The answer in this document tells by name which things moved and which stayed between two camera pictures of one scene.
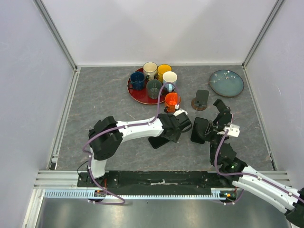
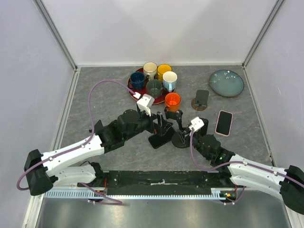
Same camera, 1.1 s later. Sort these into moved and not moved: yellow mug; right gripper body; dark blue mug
Moved: right gripper body
Not moved: dark blue mug; yellow mug
